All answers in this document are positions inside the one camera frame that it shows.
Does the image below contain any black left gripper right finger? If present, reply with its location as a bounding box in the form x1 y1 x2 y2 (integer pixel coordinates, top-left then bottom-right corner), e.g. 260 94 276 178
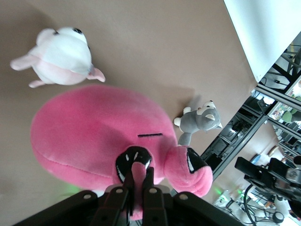
142 167 169 226

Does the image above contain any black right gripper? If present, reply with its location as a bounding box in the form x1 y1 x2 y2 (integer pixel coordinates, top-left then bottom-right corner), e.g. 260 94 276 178
235 156 301 204

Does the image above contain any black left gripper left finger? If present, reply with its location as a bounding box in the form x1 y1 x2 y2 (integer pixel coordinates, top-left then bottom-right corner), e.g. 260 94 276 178
93 168 134 226

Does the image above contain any round pink plush toy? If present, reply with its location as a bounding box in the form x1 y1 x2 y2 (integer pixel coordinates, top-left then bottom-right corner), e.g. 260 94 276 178
30 84 214 222

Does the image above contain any grey white plush husky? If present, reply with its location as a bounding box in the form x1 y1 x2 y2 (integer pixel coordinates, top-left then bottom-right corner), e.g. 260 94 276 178
174 95 224 147

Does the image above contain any white flat panel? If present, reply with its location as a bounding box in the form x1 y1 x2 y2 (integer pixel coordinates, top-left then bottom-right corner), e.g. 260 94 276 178
222 0 301 83

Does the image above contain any white pink plush puppy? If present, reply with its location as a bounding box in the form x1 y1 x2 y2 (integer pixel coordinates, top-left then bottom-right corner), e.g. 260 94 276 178
9 26 106 89

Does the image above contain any aluminium frame with shelves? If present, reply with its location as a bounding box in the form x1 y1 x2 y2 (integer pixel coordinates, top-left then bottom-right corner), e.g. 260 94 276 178
200 39 301 182

